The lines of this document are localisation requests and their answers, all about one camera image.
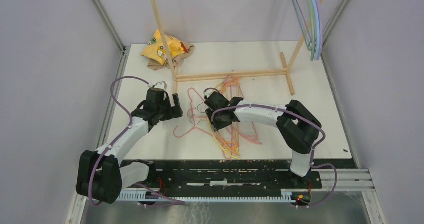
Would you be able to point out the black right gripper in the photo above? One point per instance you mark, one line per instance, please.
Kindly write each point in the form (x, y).
(215, 124)

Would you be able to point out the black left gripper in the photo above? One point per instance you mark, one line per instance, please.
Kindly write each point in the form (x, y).
(174, 112)

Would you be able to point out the orange hanger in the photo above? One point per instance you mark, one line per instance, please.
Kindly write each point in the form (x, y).
(229, 138)

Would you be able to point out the blue hanger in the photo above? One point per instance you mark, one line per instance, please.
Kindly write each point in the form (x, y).
(312, 32)

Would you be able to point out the green hanger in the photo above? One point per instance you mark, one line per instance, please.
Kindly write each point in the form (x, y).
(307, 29)

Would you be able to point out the purple hanger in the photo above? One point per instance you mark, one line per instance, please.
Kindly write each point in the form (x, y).
(318, 29)

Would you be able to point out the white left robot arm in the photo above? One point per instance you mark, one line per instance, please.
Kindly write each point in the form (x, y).
(101, 175)

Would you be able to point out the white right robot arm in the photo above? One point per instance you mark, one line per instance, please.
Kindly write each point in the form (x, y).
(300, 129)

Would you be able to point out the yellow hanger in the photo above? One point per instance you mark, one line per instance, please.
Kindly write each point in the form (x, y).
(230, 148)

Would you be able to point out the beige cloth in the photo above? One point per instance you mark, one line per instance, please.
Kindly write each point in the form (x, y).
(154, 65)

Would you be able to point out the yellow printed cloth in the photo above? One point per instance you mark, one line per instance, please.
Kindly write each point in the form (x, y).
(162, 48)

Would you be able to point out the thin pink wire hanger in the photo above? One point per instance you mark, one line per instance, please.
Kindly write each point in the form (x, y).
(197, 114)
(194, 98)

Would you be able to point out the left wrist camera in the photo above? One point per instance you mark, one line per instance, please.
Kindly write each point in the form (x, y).
(160, 85)

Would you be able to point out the wooden hanger rack frame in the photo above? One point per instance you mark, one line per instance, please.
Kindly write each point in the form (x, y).
(285, 70)

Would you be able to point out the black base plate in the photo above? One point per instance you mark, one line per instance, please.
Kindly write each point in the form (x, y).
(227, 178)

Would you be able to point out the white cable duct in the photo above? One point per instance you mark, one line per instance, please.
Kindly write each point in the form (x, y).
(142, 196)

